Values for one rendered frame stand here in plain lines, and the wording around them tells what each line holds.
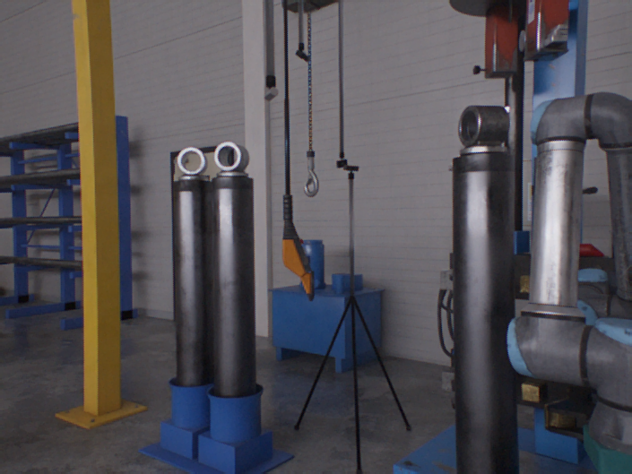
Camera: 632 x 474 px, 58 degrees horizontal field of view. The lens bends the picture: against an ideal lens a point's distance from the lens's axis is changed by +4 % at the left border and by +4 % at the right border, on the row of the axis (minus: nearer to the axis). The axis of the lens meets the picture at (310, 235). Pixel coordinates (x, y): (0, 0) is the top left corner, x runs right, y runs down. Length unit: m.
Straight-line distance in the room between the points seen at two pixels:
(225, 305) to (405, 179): 2.63
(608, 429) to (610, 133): 0.71
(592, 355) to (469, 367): 0.69
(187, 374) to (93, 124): 1.70
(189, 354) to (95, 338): 0.94
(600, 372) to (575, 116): 0.63
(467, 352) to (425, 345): 2.93
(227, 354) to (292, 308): 2.06
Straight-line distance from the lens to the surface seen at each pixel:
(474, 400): 2.15
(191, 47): 7.20
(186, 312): 3.08
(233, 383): 2.91
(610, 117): 1.62
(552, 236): 1.57
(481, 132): 2.09
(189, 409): 3.18
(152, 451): 3.37
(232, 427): 2.96
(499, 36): 2.74
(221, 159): 2.93
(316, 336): 4.74
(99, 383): 3.95
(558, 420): 2.44
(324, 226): 5.51
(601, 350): 1.51
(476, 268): 2.05
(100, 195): 3.83
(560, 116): 1.64
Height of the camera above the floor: 1.24
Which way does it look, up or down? 2 degrees down
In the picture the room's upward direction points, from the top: 1 degrees counter-clockwise
